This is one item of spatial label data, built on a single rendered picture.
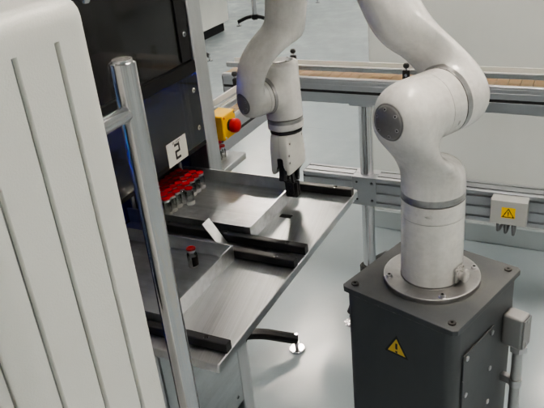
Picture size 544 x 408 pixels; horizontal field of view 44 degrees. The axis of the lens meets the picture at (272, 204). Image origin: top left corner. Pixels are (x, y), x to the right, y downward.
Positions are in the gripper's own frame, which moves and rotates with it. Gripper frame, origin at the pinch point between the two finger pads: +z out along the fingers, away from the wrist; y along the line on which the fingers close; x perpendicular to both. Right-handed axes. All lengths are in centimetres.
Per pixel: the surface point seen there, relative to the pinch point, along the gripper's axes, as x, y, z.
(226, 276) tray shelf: 0.0, 34.1, 4.6
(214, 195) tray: -21.6, 2.0, 3.2
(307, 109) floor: -134, -297, 84
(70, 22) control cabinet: 29, 92, -59
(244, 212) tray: -9.5, 8.1, 3.7
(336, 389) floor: -8, -32, 91
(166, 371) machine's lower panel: -29, 26, 43
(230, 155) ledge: -31.3, -23.2, 2.8
